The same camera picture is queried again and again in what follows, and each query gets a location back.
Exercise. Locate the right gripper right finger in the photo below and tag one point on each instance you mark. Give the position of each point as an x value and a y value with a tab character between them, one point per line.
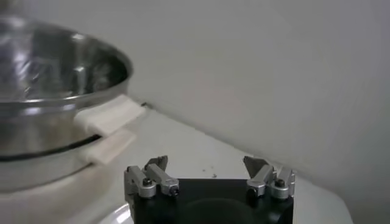
262	179

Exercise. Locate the cream electric cooker pot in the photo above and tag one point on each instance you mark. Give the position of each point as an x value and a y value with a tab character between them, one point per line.
36	207

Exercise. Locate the stainless steel steamer basket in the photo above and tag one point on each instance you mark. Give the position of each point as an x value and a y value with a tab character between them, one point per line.
45	128

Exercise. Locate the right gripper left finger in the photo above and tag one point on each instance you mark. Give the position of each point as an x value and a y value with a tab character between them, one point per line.
163	181

